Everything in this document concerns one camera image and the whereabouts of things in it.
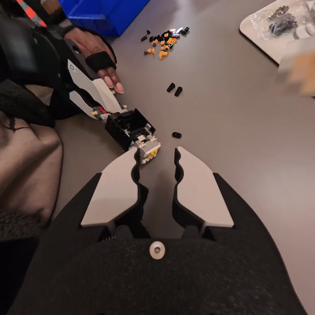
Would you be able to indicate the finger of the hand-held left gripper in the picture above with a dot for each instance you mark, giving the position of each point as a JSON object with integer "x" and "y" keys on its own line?
{"x": 81, "y": 103}
{"x": 103, "y": 93}

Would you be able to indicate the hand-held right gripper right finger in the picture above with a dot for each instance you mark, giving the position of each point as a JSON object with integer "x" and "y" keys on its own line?
{"x": 201, "y": 194}

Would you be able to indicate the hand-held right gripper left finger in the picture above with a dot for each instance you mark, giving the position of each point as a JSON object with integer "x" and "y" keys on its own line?
{"x": 113, "y": 192}

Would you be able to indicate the toy brick car chassis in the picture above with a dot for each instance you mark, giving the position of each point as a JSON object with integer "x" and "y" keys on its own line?
{"x": 123, "y": 128}

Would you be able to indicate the small black rounded brick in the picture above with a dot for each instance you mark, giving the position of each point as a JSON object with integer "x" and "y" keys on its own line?
{"x": 176, "y": 135}

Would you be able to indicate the grey desk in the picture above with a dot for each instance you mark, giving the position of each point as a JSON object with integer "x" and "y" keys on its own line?
{"x": 233, "y": 123}

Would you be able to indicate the person's left hand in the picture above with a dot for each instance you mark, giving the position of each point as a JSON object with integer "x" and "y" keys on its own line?
{"x": 91, "y": 41}

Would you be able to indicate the black slope brick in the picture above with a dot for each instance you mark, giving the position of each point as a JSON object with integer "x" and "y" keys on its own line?
{"x": 178, "y": 91}
{"x": 170, "y": 87}

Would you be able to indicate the blue plastic bin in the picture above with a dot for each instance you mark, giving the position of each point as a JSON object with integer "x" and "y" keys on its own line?
{"x": 103, "y": 14}

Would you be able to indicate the pile of orange black bricks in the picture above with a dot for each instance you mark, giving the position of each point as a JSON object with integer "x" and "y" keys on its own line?
{"x": 164, "y": 41}

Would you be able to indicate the beige garment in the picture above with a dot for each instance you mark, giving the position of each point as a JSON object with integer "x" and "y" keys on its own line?
{"x": 27, "y": 167}

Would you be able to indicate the white rounded mat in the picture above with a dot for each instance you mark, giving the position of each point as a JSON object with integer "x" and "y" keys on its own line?
{"x": 260, "y": 46}

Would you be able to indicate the clear bag of black parts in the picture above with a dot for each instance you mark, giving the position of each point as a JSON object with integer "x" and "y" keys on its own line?
{"x": 280, "y": 24}

